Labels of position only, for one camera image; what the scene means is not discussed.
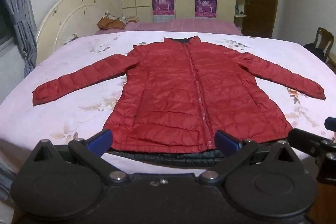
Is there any red puffer jacket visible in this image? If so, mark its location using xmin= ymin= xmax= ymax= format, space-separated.
xmin=32 ymin=35 xmax=326 ymax=161

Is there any floral pillow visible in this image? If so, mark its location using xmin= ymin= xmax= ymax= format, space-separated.
xmin=105 ymin=12 xmax=139 ymax=25

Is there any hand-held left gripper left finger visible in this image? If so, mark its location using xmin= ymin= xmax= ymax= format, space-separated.
xmin=33 ymin=129 xmax=130 ymax=186

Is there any purple wall poster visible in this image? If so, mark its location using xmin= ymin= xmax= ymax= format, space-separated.
xmin=152 ymin=0 xmax=175 ymax=23
xmin=195 ymin=0 xmax=218 ymax=19

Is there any wooden chair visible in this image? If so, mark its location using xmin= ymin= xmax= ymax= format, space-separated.
xmin=314 ymin=27 xmax=336 ymax=64

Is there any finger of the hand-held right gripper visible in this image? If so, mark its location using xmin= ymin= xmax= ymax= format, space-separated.
xmin=288 ymin=128 xmax=336 ymax=159
xmin=325 ymin=117 xmax=336 ymax=131

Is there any black bag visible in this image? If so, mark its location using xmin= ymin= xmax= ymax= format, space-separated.
xmin=304 ymin=43 xmax=327 ymax=60

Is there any grey curtain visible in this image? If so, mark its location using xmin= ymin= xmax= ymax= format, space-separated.
xmin=0 ymin=0 xmax=37 ymax=77

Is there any pink bed sheet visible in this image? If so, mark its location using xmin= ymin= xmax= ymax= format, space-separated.
xmin=94 ymin=18 xmax=243 ymax=36

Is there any cream bed headboard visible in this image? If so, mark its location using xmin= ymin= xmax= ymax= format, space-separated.
xmin=36 ymin=0 xmax=122 ymax=65

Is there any brown wooden board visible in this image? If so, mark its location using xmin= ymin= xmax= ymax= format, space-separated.
xmin=308 ymin=174 xmax=336 ymax=224

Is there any bed with floral sheet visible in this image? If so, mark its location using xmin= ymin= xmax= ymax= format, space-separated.
xmin=0 ymin=30 xmax=336 ymax=224

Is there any orange-brown cloth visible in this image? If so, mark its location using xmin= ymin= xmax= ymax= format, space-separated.
xmin=97 ymin=17 xmax=126 ymax=30

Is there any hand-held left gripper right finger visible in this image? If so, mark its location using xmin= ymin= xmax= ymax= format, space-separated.
xmin=199 ymin=130 xmax=293 ymax=186

